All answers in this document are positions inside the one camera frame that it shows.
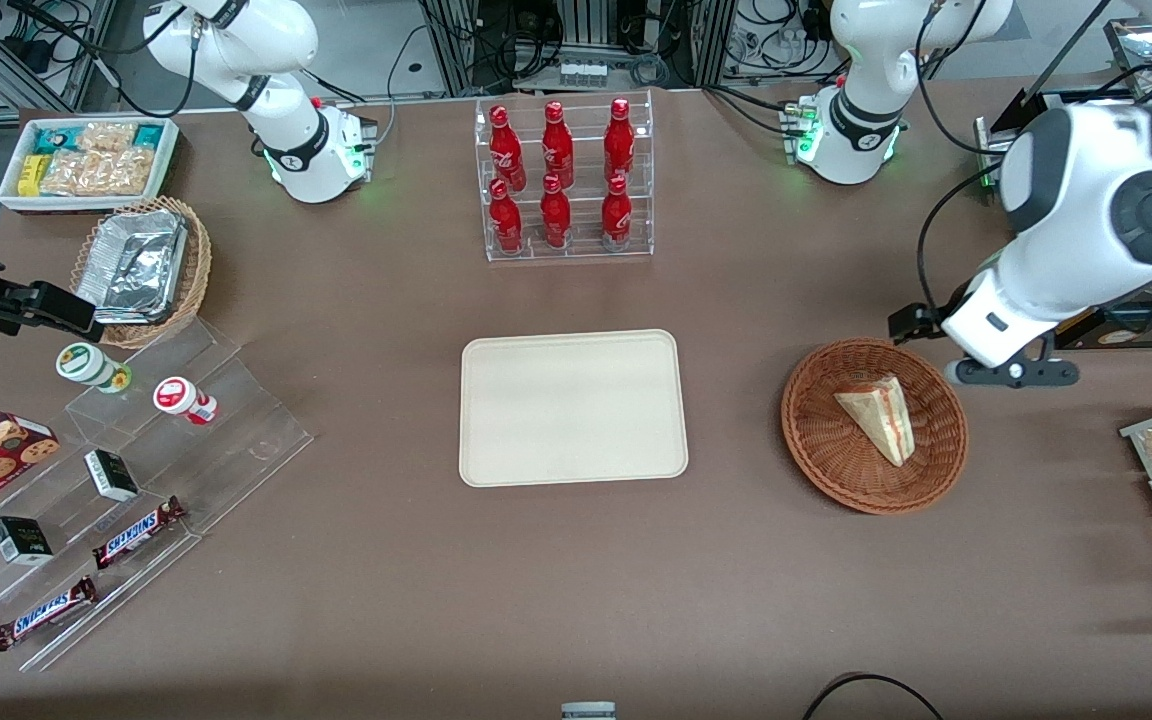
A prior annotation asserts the triangle sandwich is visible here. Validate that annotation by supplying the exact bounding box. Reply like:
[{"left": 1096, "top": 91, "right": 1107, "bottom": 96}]
[{"left": 833, "top": 375, "right": 915, "bottom": 468}]

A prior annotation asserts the clear acrylic bottle rack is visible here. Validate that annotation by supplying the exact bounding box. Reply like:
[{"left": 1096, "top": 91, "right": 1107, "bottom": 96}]
[{"left": 474, "top": 88, "right": 655, "bottom": 263}]

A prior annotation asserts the red lid yogurt cup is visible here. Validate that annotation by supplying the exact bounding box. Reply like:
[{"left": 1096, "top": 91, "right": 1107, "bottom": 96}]
[{"left": 153, "top": 376, "right": 219, "bottom": 427}]

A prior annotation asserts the clear acrylic stepped stand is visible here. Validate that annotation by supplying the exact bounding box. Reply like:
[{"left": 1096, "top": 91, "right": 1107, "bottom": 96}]
[{"left": 0, "top": 318, "right": 315, "bottom": 673}]

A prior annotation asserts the small black box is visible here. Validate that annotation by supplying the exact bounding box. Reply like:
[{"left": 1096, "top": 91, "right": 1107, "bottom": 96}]
[
  {"left": 84, "top": 449, "right": 140, "bottom": 503},
  {"left": 0, "top": 516, "right": 55, "bottom": 567}
]

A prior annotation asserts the silver foil container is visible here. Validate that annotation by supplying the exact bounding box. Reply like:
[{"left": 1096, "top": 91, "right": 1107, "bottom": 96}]
[{"left": 76, "top": 208, "right": 189, "bottom": 326}]

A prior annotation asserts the brown round wicker basket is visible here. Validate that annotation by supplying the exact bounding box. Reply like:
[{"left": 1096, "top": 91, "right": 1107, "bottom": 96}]
[{"left": 781, "top": 338, "right": 969, "bottom": 516}]

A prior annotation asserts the cream rectangular tray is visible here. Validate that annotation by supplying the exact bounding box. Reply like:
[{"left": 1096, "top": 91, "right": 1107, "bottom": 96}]
[{"left": 459, "top": 329, "right": 689, "bottom": 489}]

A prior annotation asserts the white snack bin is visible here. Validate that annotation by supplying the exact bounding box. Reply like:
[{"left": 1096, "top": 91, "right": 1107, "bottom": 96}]
[{"left": 0, "top": 115, "right": 182, "bottom": 216}]

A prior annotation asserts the clear cracker bag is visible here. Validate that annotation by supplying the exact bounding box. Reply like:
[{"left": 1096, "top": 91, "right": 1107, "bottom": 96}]
[
  {"left": 75, "top": 121, "right": 138, "bottom": 154},
  {"left": 40, "top": 147, "right": 155, "bottom": 197}
]

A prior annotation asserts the light tan wicker basket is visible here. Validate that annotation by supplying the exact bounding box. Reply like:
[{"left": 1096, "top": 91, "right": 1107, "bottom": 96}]
[{"left": 71, "top": 195, "right": 213, "bottom": 350}]

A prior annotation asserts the black looped cable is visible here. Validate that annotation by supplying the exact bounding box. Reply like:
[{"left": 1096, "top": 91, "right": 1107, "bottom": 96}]
[{"left": 801, "top": 672, "right": 943, "bottom": 720}]

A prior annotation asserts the green lid yogurt cup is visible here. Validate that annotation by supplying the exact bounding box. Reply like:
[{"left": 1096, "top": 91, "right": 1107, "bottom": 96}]
[{"left": 56, "top": 342, "right": 133, "bottom": 395}]

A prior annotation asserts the red cola bottle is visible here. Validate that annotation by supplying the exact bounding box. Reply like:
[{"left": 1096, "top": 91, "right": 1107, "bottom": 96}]
[
  {"left": 489, "top": 178, "right": 525, "bottom": 254},
  {"left": 603, "top": 97, "right": 636, "bottom": 186},
  {"left": 600, "top": 175, "right": 634, "bottom": 252},
  {"left": 539, "top": 173, "right": 573, "bottom": 250},
  {"left": 541, "top": 100, "right": 575, "bottom": 189},
  {"left": 488, "top": 104, "right": 527, "bottom": 193}
]

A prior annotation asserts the Snickers bar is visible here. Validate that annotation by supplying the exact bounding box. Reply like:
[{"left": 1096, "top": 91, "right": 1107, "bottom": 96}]
[
  {"left": 92, "top": 496, "right": 187, "bottom": 571},
  {"left": 0, "top": 576, "right": 99, "bottom": 653}
]

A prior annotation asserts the grey left wrist camera bar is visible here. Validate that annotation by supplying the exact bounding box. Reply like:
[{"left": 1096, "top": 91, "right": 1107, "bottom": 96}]
[{"left": 944, "top": 357, "right": 1080, "bottom": 389}]

